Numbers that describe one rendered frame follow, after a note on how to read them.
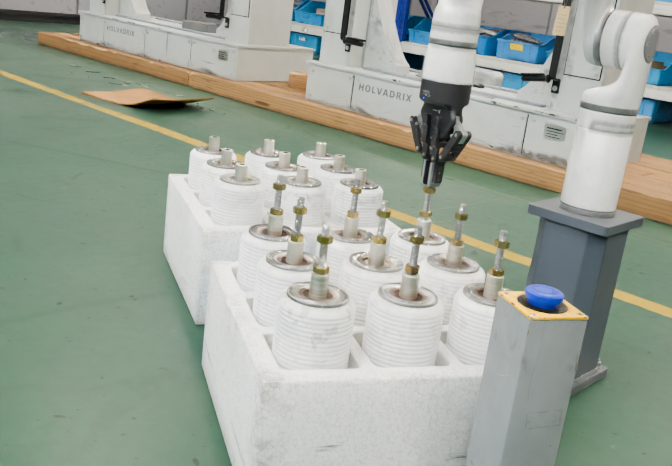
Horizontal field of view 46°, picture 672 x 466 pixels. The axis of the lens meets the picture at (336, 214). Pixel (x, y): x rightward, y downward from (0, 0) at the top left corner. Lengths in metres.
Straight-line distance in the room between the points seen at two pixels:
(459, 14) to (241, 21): 3.22
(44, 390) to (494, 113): 2.32
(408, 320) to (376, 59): 2.89
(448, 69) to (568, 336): 0.47
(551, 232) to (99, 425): 0.77
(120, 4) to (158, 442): 4.52
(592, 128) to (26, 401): 0.95
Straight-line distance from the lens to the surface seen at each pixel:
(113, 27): 5.22
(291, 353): 0.95
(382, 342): 0.99
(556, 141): 3.09
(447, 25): 1.18
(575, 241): 1.37
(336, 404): 0.95
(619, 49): 1.35
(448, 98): 1.18
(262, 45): 4.35
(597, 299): 1.41
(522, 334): 0.85
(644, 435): 1.38
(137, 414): 1.19
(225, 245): 1.42
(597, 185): 1.37
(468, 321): 1.03
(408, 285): 0.99
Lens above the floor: 0.61
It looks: 16 degrees down
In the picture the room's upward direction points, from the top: 7 degrees clockwise
